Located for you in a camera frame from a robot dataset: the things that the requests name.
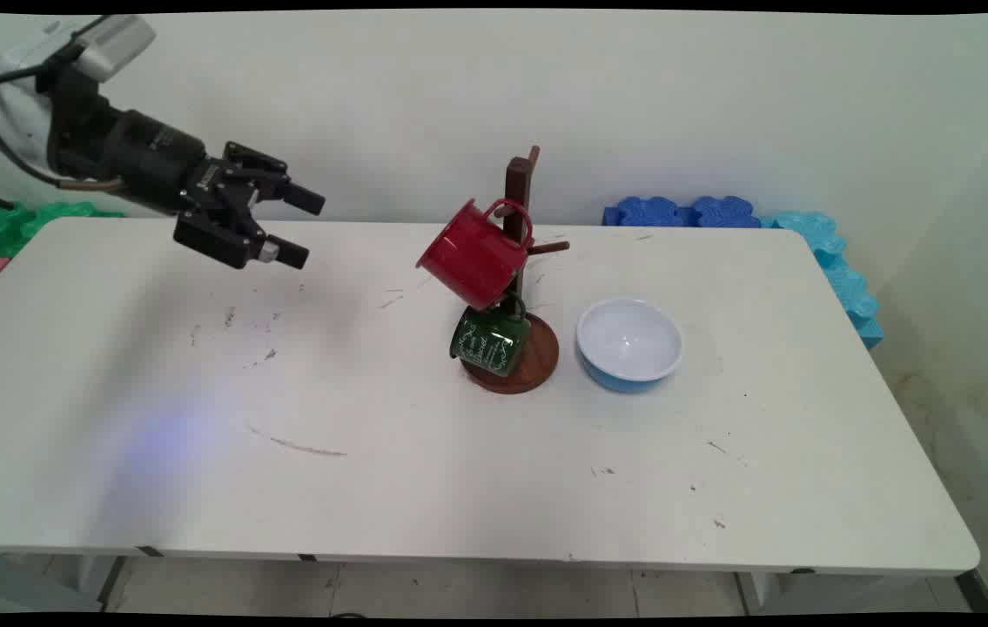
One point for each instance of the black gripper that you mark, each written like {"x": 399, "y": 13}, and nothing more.
{"x": 141, "y": 152}

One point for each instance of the red enamel mug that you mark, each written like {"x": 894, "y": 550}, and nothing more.
{"x": 467, "y": 252}

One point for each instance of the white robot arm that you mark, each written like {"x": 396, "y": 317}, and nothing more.
{"x": 4, "y": 104}

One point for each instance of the green printed mug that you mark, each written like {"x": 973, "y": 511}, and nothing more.
{"x": 489, "y": 344}

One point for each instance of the brown wooden mug tree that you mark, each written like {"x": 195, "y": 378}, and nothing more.
{"x": 537, "y": 357}

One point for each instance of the dark table leg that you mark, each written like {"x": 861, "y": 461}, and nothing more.
{"x": 113, "y": 582}
{"x": 978, "y": 592}

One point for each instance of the blue bowl white inside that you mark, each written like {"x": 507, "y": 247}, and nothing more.
{"x": 629, "y": 340}

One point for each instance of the dark blue foam mat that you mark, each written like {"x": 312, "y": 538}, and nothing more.
{"x": 685, "y": 213}

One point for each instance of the light blue foam mat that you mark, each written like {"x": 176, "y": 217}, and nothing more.
{"x": 842, "y": 279}

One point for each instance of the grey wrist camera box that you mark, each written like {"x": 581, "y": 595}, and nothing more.
{"x": 115, "y": 43}

